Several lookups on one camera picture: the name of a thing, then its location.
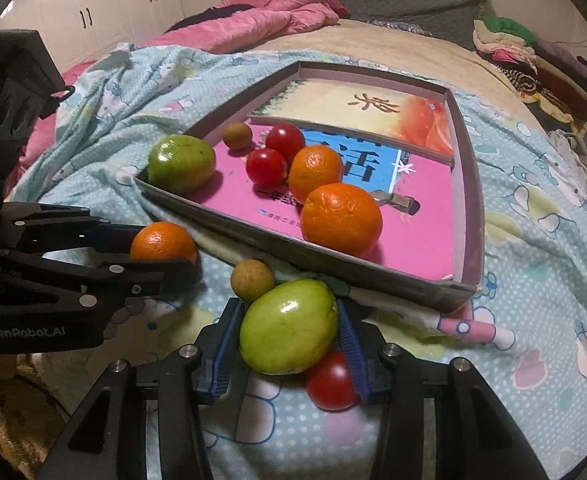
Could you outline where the stack of folded clothes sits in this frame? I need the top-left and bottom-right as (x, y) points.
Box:
(472, 18), (587, 136)

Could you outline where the red cherry tomato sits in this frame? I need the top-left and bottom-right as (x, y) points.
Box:
(246, 148), (287, 188)
(305, 350), (359, 412)
(266, 122), (305, 166)

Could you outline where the Hello Kitty blue quilt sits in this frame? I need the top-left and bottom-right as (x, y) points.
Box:
(8, 44), (587, 479)

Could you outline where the pink comforter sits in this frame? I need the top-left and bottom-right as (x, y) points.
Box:
(3, 0), (352, 196)

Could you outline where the large green apple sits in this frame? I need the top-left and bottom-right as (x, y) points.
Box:
(147, 134), (216, 196)

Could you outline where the beige bed blanket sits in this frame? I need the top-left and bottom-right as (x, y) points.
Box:
(257, 20), (543, 133)

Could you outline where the white wardrobe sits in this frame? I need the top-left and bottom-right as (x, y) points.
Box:
(0, 0), (183, 72)

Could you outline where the brown longan fruit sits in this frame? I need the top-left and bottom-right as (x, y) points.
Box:
(231, 259), (275, 304)
(222, 122), (252, 151)

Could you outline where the small orange tangerine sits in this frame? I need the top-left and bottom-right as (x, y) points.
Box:
(300, 183), (382, 257)

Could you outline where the yellow orange booklet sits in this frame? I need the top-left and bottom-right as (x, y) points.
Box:
(249, 78), (454, 164)

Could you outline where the black garment on bed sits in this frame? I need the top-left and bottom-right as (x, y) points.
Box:
(167, 3), (252, 32)

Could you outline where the large orange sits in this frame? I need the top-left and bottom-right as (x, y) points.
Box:
(130, 221), (197, 264)

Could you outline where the shallow grey cardboard box tray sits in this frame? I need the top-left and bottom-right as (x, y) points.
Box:
(136, 61), (484, 312)

